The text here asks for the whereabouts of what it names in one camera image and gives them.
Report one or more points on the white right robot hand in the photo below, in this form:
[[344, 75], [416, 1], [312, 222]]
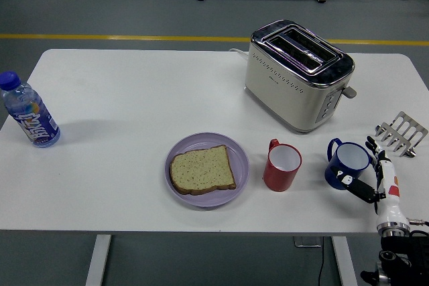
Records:
[[388, 182]]

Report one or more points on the blue enamel cup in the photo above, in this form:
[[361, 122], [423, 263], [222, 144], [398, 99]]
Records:
[[350, 157]]

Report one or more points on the red enamel cup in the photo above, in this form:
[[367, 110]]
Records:
[[278, 179]]

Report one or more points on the slice of bread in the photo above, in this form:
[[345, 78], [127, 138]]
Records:
[[201, 170]]

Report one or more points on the steel toast rack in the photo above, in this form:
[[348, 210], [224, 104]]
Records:
[[407, 127]]

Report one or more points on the cream and chrome toaster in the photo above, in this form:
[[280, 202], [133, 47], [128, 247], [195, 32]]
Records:
[[285, 98]]

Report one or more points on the purple round plate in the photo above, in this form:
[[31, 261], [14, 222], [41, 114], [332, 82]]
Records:
[[241, 165]]

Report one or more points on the blue-capped water bottle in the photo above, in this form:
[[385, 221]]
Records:
[[33, 118]]

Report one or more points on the grey bracket under table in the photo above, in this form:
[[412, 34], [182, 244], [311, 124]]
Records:
[[306, 242]]

